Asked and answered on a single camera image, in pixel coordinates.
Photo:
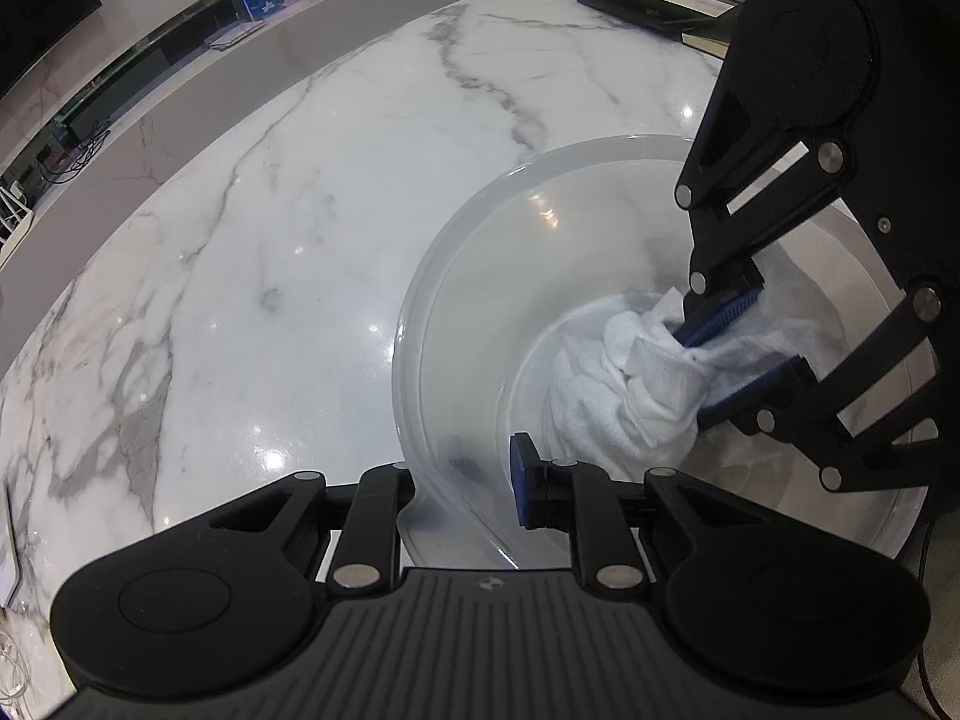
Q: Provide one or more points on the clear plastic bowl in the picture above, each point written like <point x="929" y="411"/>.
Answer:
<point x="480" y="330"/>

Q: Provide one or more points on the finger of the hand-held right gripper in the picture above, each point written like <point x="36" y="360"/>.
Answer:
<point x="750" y="399"/>
<point x="716" y="319"/>

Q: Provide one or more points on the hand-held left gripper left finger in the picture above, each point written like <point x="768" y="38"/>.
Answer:
<point x="386" y="496"/>

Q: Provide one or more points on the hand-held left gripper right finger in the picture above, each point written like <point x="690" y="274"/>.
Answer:
<point x="521" y="480"/>

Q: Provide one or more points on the black television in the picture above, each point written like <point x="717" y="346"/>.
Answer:
<point x="37" y="7"/>

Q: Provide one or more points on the black notebook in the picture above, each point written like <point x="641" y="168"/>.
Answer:
<point x="709" y="41"/>

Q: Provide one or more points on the white cloth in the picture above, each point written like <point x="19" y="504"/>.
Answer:
<point x="600" y="390"/>

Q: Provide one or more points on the black tablet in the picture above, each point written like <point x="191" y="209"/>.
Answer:
<point x="645" y="6"/>

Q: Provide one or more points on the white flat laptop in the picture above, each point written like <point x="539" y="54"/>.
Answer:
<point x="236" y="36"/>

